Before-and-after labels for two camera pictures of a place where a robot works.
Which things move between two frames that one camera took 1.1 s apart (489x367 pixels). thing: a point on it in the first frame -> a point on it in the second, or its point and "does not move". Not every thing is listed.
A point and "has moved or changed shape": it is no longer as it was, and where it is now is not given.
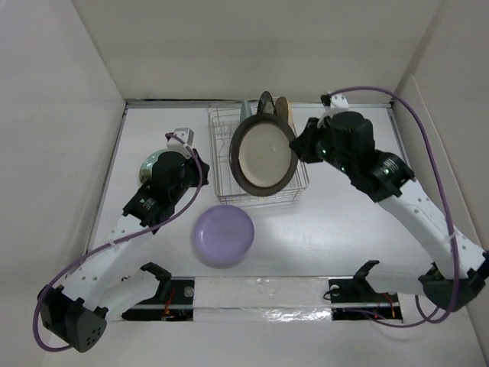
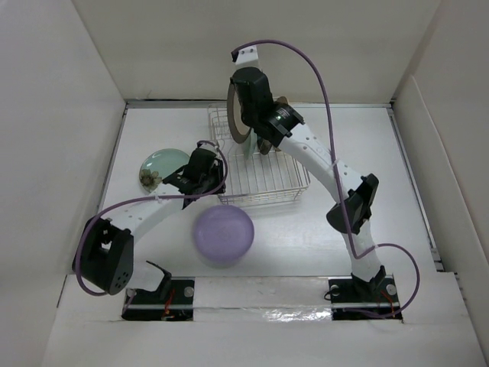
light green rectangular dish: [245, 111] has moved or changed shape
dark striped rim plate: [266, 105] has moved or changed shape
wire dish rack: [223, 121] does not move
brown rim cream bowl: [261, 160] -> [241, 131]
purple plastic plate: [222, 235] does not move
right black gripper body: [325, 146] -> [245, 115]
